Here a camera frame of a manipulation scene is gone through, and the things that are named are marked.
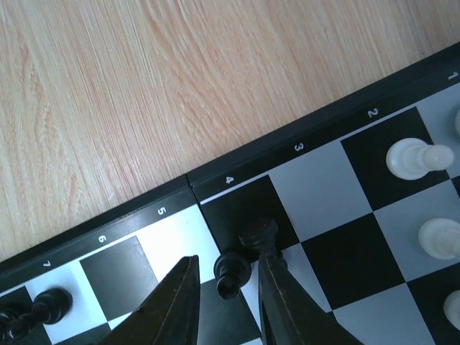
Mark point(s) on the white pawn chess piece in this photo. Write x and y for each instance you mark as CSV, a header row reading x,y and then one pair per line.
x,y
412,158

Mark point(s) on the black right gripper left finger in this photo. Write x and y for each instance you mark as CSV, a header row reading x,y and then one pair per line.
x,y
169,314

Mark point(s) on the black and grey chessboard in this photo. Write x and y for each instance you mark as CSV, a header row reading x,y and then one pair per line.
x,y
347,227

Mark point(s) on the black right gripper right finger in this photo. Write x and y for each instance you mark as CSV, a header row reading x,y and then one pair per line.
x,y
288,314

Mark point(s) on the black pawn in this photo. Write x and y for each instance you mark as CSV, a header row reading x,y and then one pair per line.
x,y
232,271

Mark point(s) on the black pawn chess piece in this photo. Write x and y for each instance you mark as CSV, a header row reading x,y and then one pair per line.
x,y
49,307

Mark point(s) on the black pawn centre board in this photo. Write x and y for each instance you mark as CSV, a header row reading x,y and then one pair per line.
x,y
260,236

